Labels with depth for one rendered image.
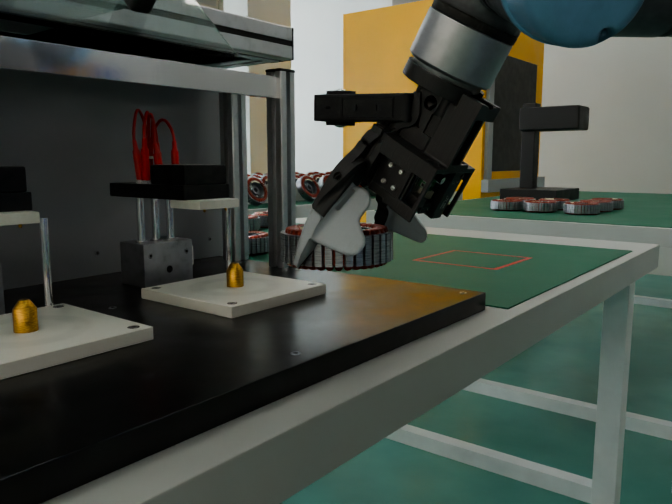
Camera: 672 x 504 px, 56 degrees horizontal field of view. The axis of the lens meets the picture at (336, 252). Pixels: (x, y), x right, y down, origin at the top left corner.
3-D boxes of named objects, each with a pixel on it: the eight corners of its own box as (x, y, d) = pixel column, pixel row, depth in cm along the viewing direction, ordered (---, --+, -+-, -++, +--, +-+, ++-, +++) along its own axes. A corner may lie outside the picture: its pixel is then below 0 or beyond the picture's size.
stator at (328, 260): (414, 261, 64) (414, 224, 63) (348, 276, 55) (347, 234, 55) (328, 252, 71) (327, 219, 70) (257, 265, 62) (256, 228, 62)
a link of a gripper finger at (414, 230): (409, 276, 66) (419, 217, 58) (369, 244, 68) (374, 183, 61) (429, 261, 67) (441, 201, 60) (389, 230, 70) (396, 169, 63)
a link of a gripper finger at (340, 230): (319, 288, 53) (391, 205, 53) (274, 247, 55) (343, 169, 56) (331, 298, 55) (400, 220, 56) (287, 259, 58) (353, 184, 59)
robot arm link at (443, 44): (414, -2, 50) (460, 17, 57) (389, 53, 52) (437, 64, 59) (488, 38, 47) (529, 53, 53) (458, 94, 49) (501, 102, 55)
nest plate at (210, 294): (326, 293, 74) (326, 283, 74) (231, 318, 62) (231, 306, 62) (238, 279, 83) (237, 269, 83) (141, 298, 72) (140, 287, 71)
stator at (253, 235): (229, 247, 127) (229, 229, 127) (280, 249, 124) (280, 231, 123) (201, 255, 117) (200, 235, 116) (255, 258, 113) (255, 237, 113)
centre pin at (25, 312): (43, 329, 54) (40, 299, 54) (20, 334, 52) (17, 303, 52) (31, 326, 55) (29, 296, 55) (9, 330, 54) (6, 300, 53)
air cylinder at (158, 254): (193, 279, 83) (192, 237, 82) (145, 288, 77) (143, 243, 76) (169, 275, 86) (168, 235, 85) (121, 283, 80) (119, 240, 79)
